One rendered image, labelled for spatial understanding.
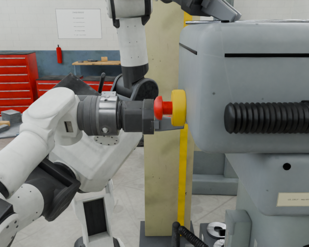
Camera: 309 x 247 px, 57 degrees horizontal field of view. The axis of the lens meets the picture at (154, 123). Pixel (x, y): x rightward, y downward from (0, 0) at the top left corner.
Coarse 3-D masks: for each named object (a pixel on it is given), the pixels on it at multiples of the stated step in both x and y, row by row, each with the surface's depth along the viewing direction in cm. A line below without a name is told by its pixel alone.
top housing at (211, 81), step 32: (192, 32) 39; (224, 32) 30; (256, 32) 30; (288, 32) 31; (192, 64) 37; (224, 64) 31; (256, 64) 31; (288, 64) 31; (192, 96) 37; (224, 96) 32; (256, 96) 32; (288, 96) 32; (192, 128) 37; (224, 128) 34
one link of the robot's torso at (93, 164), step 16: (64, 80) 86; (80, 80) 87; (80, 144) 78; (96, 144) 79; (128, 144) 84; (64, 160) 76; (80, 160) 76; (96, 160) 77; (112, 160) 80; (80, 176) 78; (96, 176) 77; (112, 176) 88
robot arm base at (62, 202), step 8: (48, 160) 77; (48, 168) 76; (56, 168) 77; (56, 176) 76; (64, 176) 75; (64, 184) 76; (72, 184) 74; (80, 184) 77; (64, 192) 70; (72, 192) 73; (56, 200) 69; (64, 200) 70; (56, 208) 68; (64, 208) 76; (48, 216) 69; (56, 216) 73
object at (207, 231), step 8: (200, 224) 116; (208, 224) 114; (216, 224) 114; (224, 224) 114; (200, 232) 116; (208, 232) 109; (216, 232) 109; (208, 240) 107; (216, 240) 107; (224, 240) 105
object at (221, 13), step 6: (204, 0) 49; (210, 0) 49; (216, 0) 49; (204, 6) 49; (210, 6) 50; (216, 6) 49; (222, 6) 48; (228, 6) 49; (204, 12) 51; (210, 12) 50; (216, 12) 49; (222, 12) 49; (228, 12) 48; (234, 12) 48; (216, 18) 50; (222, 18) 49; (228, 18) 48; (234, 18) 49
